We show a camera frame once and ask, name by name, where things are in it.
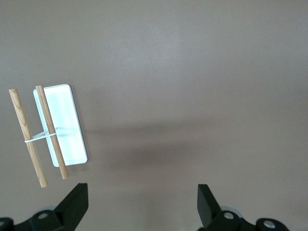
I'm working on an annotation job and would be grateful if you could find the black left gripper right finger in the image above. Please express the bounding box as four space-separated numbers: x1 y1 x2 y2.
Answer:
197 184 288 231

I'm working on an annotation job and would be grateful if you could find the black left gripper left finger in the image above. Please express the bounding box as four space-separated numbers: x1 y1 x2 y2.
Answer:
0 183 89 231

